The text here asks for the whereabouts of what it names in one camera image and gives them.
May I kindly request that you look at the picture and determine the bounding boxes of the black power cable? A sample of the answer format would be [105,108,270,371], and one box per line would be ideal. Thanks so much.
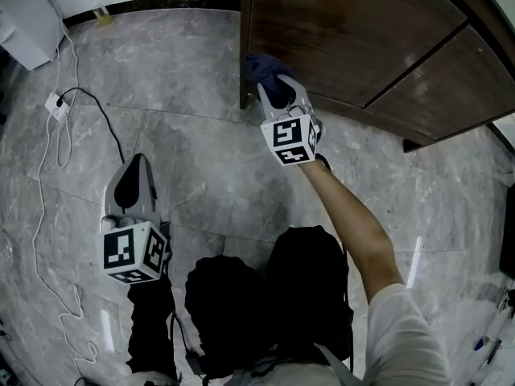
[56,86,126,164]

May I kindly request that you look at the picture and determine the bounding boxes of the person's left forearm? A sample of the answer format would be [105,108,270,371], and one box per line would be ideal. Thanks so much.
[126,273,178,381]

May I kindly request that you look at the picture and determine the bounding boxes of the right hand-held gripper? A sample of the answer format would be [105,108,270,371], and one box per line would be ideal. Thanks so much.
[256,74,323,167]

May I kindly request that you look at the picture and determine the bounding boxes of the person's right forearm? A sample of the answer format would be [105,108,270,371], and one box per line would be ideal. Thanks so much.
[297,158,406,307]

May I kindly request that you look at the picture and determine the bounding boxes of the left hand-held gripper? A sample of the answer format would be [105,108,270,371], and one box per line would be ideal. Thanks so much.
[97,154,172,285]

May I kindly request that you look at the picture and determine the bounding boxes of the white floor appliance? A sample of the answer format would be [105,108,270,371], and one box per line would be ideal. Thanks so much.
[0,0,65,72]

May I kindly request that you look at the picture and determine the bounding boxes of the small blue object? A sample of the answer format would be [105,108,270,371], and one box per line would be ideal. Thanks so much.
[472,335,504,355]

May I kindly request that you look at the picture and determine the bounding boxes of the dark blue wiping cloth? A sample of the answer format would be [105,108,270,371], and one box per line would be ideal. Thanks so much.
[244,52,295,110]

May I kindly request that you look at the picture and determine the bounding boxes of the black and white bathtub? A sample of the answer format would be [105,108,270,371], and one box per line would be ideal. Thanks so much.
[498,183,515,281]

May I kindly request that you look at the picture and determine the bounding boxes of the white cable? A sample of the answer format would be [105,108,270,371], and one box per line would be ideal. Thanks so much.
[31,10,100,377]

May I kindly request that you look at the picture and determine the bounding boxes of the person's black trousers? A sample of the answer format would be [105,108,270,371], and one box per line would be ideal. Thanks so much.
[184,225,355,377]

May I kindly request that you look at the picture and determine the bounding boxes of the white power strip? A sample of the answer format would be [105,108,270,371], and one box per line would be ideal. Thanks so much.
[43,92,70,119]

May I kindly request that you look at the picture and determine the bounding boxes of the black-topped wooden vanity cabinet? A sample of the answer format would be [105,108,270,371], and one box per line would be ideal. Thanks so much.
[239,0,515,154]

